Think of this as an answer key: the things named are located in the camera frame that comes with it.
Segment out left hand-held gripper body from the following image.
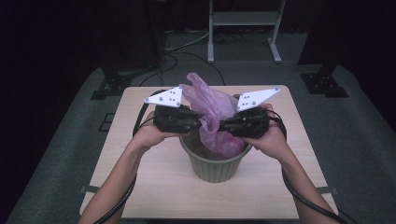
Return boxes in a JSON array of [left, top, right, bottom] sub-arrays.
[[143, 86, 201, 134]]

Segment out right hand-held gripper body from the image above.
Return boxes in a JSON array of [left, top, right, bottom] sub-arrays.
[[232, 87, 281, 139]]

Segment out pink plastic bag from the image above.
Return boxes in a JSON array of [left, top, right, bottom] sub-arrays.
[[180, 72, 248, 159]]

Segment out green plastic bin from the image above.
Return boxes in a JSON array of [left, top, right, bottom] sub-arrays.
[[179, 129, 253, 184]]

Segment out person's left hand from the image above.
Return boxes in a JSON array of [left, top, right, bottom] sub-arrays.
[[132, 111, 185, 152]]

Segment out person's right hand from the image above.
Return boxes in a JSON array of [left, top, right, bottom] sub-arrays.
[[244, 104, 292, 160]]

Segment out black stand base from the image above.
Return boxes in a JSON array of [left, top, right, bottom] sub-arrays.
[[300, 63, 349, 99], [90, 74, 134, 101]]

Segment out white metal stand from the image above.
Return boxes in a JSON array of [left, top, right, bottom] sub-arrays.
[[206, 0, 287, 64]]

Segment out grey tape strip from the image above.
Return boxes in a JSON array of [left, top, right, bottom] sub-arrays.
[[78, 185, 100, 194], [317, 186, 339, 196]]

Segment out black floor cable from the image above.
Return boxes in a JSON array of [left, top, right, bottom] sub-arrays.
[[138, 50, 227, 87]]

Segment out grey floor cable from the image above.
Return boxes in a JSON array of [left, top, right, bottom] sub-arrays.
[[163, 30, 210, 52]]

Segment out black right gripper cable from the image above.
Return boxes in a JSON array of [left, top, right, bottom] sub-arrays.
[[267, 114, 359, 224]]

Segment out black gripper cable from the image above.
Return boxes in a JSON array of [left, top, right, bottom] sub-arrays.
[[267, 114, 359, 224], [92, 89, 169, 224]]

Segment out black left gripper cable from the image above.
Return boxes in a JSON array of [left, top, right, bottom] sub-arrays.
[[92, 89, 169, 224]]

